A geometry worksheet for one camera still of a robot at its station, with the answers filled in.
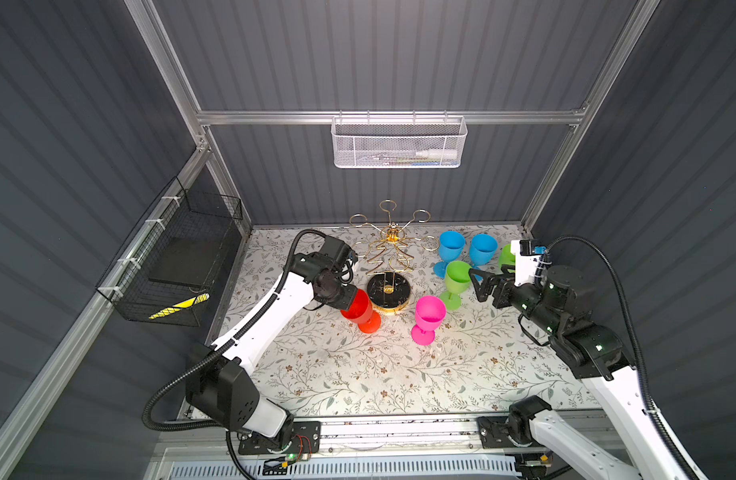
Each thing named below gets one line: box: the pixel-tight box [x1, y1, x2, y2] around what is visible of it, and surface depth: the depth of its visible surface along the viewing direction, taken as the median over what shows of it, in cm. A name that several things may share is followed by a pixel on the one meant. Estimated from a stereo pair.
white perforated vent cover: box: [170, 456, 519, 480], surface depth 72 cm
